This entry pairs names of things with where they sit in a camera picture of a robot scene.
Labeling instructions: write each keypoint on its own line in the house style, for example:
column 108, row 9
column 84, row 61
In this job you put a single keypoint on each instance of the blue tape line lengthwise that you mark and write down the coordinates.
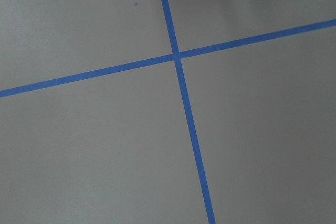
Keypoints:
column 176, row 54

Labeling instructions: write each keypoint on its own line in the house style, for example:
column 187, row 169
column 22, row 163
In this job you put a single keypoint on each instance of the blue tape line crosswise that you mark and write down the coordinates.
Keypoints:
column 167, row 58

